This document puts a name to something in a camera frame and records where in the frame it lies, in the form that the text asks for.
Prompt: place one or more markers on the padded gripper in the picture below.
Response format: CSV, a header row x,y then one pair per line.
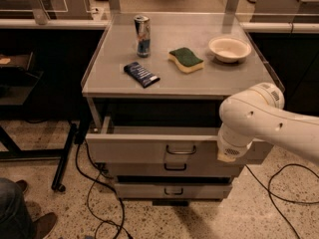
x,y
231,148

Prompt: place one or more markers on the grey top drawer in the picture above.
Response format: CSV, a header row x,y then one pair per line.
x,y
153,144

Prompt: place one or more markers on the grey drawer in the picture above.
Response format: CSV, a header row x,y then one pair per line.
x,y
169,169
160,191
153,144

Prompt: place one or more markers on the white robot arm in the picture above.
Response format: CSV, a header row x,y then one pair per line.
x,y
258,113

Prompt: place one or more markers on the grey middle drawer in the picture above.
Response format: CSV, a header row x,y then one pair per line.
x,y
169,169

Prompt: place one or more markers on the grey bottom drawer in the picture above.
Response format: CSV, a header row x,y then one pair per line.
x,y
160,191

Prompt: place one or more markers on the green yellow sponge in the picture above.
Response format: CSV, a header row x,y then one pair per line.
x,y
186,60

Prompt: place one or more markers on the white bowl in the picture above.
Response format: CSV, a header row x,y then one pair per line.
x,y
229,49

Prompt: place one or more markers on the grey cabinet table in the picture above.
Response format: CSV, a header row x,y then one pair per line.
x,y
105,77

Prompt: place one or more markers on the dark blue snack bag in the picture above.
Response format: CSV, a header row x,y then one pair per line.
x,y
139,73

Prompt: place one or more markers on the silver blue energy drink can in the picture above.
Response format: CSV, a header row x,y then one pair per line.
x,y
143,32

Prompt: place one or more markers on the brown shoe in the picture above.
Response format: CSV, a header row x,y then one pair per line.
x,y
23,185
44,225

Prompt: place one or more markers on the brown shoe far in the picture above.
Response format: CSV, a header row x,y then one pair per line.
x,y
23,185

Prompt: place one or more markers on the black side table frame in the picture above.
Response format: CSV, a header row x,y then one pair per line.
x,y
18,81

